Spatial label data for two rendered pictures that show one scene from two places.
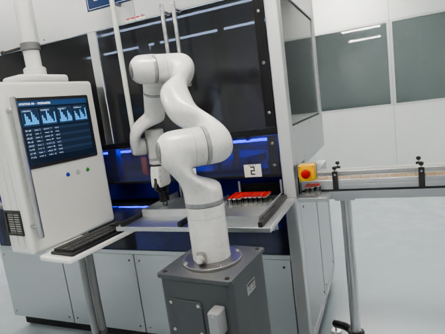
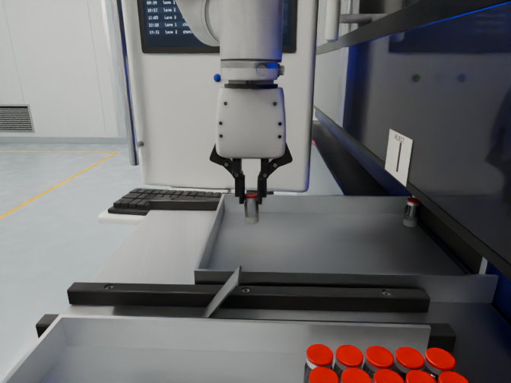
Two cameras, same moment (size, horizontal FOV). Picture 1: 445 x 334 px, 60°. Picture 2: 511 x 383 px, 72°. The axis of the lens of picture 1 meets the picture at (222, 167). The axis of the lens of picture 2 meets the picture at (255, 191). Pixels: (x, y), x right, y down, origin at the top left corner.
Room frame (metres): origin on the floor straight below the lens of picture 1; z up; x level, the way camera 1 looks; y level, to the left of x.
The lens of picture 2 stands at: (1.57, -0.19, 1.13)
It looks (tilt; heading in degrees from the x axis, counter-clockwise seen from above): 19 degrees down; 69
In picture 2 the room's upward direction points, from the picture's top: straight up
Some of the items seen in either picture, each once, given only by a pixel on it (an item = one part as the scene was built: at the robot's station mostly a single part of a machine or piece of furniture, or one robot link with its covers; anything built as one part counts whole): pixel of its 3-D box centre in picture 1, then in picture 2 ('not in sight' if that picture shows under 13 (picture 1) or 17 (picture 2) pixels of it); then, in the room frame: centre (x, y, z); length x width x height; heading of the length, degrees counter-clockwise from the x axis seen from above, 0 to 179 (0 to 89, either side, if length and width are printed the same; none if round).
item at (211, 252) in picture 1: (208, 232); not in sight; (1.17, 0.07, 0.95); 0.19 x 0.19 x 0.18
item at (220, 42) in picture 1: (224, 68); not in sight; (1.83, -0.07, 1.51); 0.43 x 0.01 x 0.59; 67
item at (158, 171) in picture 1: (160, 173); (251, 118); (1.75, 0.29, 1.07); 0.10 x 0.08 x 0.11; 156
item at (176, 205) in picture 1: (184, 202); (325, 235); (1.84, 0.21, 0.90); 0.34 x 0.26 x 0.04; 157
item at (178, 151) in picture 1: (189, 167); not in sight; (1.15, 0.10, 1.16); 0.19 x 0.12 x 0.24; 110
